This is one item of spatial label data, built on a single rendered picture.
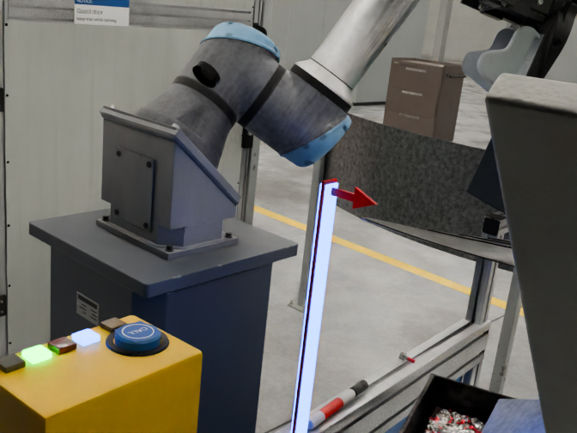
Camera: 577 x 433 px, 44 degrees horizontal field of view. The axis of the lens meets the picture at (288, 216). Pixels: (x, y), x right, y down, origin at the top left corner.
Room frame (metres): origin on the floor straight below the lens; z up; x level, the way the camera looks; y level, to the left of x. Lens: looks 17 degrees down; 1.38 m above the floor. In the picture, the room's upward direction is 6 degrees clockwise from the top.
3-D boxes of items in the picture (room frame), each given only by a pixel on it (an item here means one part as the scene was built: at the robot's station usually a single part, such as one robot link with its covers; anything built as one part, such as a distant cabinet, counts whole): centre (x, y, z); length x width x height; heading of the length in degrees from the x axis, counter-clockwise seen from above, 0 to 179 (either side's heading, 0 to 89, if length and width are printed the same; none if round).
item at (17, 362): (0.51, 0.21, 1.08); 0.02 x 0.02 x 0.01; 52
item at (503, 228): (1.27, -0.42, 1.04); 0.24 x 0.03 x 0.03; 142
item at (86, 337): (0.57, 0.17, 1.08); 0.02 x 0.02 x 0.01; 52
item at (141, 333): (0.58, 0.12, 1.08); 0.04 x 0.04 x 0.02
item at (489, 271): (1.19, -0.36, 0.96); 0.03 x 0.03 x 0.20; 52
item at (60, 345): (0.55, 0.18, 1.08); 0.02 x 0.02 x 0.01; 52
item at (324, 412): (0.85, -0.09, 0.87); 0.14 x 0.01 x 0.01; 146
